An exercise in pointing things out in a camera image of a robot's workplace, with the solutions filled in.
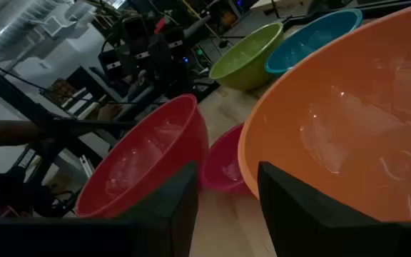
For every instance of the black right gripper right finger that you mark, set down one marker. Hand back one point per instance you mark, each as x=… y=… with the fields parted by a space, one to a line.
x=298 y=221

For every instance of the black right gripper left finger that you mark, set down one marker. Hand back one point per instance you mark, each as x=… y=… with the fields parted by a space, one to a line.
x=170 y=207

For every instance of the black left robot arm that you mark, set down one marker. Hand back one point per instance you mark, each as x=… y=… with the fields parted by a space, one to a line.
x=155 y=53

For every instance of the person's forearm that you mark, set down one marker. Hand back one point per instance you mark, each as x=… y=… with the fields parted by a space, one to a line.
x=9 y=132

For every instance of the red plastic bowl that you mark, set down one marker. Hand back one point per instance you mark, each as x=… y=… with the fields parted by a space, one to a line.
x=145 y=160

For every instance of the small magenta plastic bowl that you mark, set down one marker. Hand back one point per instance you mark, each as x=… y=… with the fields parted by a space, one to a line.
x=223 y=167

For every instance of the orange plastic bowl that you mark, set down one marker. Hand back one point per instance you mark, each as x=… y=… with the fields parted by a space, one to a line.
x=334 y=118

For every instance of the person's hand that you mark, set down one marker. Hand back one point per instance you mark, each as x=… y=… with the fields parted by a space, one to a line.
x=108 y=112

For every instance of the power strip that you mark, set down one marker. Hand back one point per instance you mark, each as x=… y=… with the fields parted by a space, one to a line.
x=201 y=57

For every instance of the green plastic bowl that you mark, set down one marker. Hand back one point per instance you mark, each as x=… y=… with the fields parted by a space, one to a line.
x=243 y=60

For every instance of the teal blue plastic bowl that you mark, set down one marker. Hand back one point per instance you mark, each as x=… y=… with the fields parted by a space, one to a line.
x=309 y=41

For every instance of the white cabinet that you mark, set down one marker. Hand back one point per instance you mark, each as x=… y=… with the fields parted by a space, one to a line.
x=59 y=53

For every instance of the black metal frame strut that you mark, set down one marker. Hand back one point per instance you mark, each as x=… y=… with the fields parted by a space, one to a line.
x=13 y=93

